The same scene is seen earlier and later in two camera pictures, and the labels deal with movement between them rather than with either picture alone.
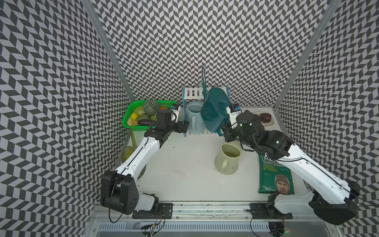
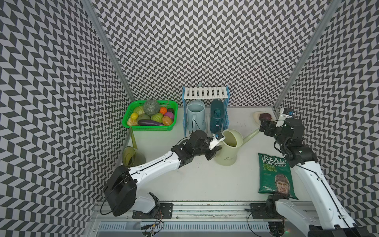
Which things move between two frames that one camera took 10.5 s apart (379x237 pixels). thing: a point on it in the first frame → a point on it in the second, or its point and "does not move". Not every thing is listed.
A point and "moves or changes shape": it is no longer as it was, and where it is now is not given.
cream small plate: (271, 123) does not move
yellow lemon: (134, 116) does not move
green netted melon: (151, 106) does not move
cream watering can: (227, 162) moves or changes shape
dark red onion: (265, 117) does not move
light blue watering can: (196, 124) does not move
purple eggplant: (145, 122) does not move
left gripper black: (179, 129) → (212, 152)
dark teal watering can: (214, 112) moves or changes shape
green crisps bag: (274, 176) does not move
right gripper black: (227, 131) → (271, 125)
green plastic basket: (129, 111) does not move
